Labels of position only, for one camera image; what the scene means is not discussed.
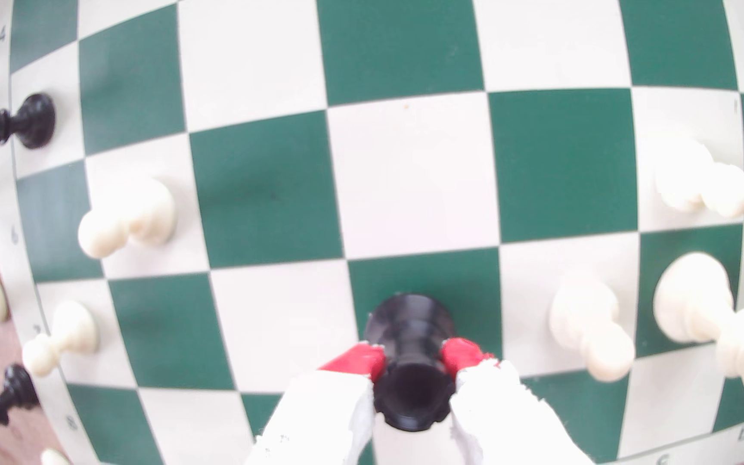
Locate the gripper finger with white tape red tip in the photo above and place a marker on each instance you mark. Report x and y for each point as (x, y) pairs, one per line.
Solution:
(501, 420)
(320, 420)

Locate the black chess rook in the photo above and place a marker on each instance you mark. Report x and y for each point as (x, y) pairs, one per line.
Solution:
(411, 336)

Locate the white chess pawn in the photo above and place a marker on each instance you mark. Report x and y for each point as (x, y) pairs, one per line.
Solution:
(139, 213)
(75, 329)
(585, 310)
(682, 171)

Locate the tall white chess piece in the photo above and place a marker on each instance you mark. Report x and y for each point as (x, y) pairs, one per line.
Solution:
(692, 297)

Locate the green and white chess board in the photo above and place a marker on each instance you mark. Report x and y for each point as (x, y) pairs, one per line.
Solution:
(411, 174)

